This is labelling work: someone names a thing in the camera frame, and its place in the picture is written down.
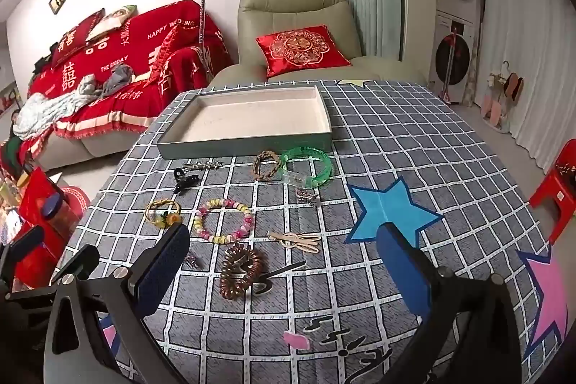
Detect pastel bead bracelet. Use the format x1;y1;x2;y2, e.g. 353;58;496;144
193;198;254;244

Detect patterned white pillow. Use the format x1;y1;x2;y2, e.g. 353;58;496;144
85;4;137;42

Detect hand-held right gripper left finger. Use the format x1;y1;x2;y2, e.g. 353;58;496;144
44;223;190;384

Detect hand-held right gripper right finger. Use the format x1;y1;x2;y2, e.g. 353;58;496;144
377;223;526;384

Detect small silver brooch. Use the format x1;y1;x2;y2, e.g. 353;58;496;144
294;187;321;208

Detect red plastic stool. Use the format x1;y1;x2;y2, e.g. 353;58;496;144
528;143;576;245

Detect grey shallow tray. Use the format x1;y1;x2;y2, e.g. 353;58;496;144
156;85;334;160

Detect light grey knitted blanket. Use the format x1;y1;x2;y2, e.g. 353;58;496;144
11;91;98;140

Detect red gift box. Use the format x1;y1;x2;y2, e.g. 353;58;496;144
15;167;76;286

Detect grey sofa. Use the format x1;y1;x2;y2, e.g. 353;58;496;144
27;1;235;171

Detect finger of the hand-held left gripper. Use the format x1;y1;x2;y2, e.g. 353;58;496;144
0;226;46;282
4;244;100;302

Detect white sheer curtain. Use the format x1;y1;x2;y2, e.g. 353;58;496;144
476;0;576;183

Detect red fringed cushion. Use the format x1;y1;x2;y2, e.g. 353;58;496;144
148;24;193;83

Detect sparkly floor stand pole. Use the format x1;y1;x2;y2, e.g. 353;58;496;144
197;0;225;75

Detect green leather armchair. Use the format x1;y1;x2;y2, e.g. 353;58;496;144
208;0;426;90

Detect green translucent bangle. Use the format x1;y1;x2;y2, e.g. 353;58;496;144
280;146;334;188

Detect beige hair clip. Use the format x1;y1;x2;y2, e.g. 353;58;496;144
267;230;320;253

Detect silver crystal bracelet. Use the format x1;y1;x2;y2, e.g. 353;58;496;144
182;159;224;173

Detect brown bead bracelet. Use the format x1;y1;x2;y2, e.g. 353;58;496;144
219;243;264;300

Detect red printed sofa blanket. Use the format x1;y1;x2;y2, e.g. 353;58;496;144
28;1;233;142

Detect grey clothes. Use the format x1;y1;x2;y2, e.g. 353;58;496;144
76;64;134;99

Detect round red rug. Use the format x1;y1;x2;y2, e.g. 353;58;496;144
58;185;93;228

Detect black claw hair clip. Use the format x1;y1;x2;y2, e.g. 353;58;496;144
173;167;199;194

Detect red embroidered cushion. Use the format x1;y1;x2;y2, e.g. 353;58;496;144
256;25;353;79

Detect braided brown bracelet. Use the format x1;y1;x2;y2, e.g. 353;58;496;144
251;149;283;181

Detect slipper rack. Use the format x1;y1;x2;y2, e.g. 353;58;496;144
480;62;525;134

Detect dark red sofa cushion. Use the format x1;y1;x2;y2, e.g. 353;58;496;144
50;8;105;68

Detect gold bracelet with yellow charm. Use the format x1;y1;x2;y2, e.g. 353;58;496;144
144;199;182;230

